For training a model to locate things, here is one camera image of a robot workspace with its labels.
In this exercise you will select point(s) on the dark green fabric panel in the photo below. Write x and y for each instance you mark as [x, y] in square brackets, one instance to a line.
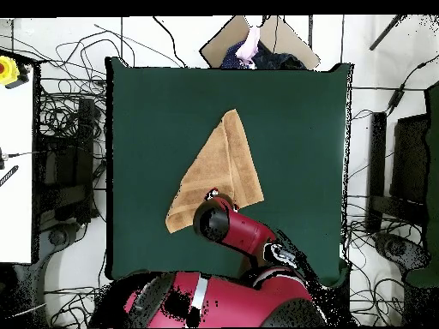
[432, 137]

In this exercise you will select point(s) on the dark green table cloth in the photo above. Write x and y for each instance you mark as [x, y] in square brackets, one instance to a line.
[154, 120]

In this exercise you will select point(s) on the dark blue garments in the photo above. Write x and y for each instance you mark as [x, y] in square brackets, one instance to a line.
[274, 60]

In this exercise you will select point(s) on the white table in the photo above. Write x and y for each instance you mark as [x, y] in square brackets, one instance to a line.
[15, 205]

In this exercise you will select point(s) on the orange terry towel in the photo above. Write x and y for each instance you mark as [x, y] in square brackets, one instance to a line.
[219, 164]

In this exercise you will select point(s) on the black rod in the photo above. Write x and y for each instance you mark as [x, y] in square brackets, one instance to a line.
[387, 32]

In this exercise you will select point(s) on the pink garment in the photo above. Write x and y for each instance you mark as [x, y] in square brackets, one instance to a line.
[250, 44]

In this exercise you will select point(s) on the cardboard box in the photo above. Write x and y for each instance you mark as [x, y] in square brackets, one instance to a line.
[219, 44]

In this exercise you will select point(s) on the yellow emergency stop button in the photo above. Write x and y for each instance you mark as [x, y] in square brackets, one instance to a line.
[7, 70]

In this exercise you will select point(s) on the black equipment rack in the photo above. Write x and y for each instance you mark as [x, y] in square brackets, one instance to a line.
[84, 137]

